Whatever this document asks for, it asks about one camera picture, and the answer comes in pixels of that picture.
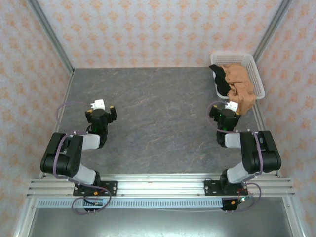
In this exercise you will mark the orange printed t-shirt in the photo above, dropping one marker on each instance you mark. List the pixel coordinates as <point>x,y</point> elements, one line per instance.
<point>237,76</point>

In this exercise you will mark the black t-shirt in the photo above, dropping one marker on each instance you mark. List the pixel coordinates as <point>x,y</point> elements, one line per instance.
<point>219,81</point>

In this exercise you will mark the white plastic basket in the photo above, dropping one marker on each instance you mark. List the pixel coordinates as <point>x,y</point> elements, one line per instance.
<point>256,74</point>

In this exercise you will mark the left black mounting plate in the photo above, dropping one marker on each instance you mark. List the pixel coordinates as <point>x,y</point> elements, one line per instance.
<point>111,186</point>

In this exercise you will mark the black mounting plate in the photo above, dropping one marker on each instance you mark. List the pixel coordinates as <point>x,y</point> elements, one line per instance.
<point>111,186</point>
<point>209,187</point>

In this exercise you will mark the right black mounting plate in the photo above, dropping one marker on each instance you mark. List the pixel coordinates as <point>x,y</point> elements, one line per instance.
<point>209,187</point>

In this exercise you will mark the small circuit board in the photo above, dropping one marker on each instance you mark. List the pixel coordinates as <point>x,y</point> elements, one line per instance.
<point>95,203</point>
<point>243,199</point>

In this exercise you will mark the grey metal sheet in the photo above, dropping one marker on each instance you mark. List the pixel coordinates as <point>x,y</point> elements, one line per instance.
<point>158,223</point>

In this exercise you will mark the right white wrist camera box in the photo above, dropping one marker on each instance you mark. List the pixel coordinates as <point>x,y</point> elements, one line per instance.
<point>232,106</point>

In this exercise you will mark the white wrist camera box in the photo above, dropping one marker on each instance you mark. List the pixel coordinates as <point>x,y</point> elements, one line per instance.
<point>232,106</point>
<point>100,103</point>

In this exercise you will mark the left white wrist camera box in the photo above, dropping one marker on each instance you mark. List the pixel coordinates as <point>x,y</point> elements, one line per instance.
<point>100,103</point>

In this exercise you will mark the aluminium table side rail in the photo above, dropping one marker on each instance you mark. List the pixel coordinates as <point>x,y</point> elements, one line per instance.
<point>64,98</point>
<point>259,116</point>

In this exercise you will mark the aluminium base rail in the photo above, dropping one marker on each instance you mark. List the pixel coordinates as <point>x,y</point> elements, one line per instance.
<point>160,185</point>

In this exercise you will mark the aluminium frame post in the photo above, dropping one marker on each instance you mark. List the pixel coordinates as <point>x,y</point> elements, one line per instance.
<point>51,37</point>
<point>271,29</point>

